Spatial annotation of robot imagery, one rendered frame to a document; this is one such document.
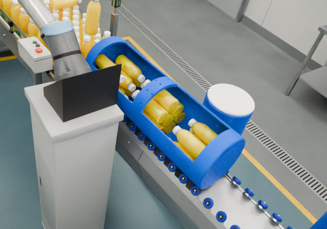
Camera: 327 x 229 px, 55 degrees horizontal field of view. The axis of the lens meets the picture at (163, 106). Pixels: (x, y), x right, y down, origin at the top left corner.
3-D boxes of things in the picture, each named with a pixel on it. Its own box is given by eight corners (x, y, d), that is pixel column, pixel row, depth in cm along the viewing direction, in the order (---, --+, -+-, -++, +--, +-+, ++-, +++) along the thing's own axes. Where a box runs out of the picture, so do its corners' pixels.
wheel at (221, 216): (228, 217, 128) (229, 216, 129) (220, 208, 130) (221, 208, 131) (221, 225, 128) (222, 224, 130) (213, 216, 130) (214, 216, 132)
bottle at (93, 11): (81, 29, 171) (86, -5, 161) (94, 29, 175) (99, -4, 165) (86, 35, 166) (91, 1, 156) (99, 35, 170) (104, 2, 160)
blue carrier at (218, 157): (191, 200, 133) (214, 155, 116) (81, 85, 175) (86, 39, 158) (230, 172, 151) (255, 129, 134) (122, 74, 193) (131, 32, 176)
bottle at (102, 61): (96, 67, 172) (116, 85, 163) (93, 58, 167) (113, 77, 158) (106, 60, 175) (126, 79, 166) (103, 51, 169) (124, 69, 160)
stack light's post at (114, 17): (102, 128, 286) (114, 15, 215) (100, 125, 288) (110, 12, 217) (106, 126, 288) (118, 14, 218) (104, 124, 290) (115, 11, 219)
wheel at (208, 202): (214, 203, 131) (216, 202, 133) (207, 195, 133) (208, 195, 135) (208, 211, 132) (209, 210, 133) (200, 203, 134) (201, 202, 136)
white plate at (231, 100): (236, 122, 165) (235, 123, 166) (263, 104, 182) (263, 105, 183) (198, 92, 178) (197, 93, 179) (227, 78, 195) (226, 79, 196)
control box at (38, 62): (35, 74, 169) (33, 58, 162) (19, 55, 178) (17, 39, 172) (53, 69, 175) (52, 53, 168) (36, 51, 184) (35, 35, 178)
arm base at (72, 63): (63, 79, 119) (55, 53, 117) (50, 85, 130) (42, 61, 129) (98, 70, 128) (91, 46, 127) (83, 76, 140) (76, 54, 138)
